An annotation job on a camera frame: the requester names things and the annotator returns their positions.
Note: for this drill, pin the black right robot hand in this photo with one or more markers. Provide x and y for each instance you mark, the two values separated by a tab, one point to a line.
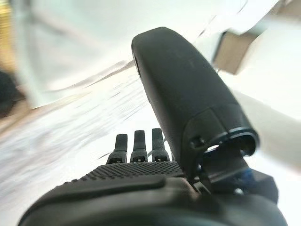
178	89

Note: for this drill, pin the grey striped rug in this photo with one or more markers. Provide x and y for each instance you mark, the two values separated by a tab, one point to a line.
82	122

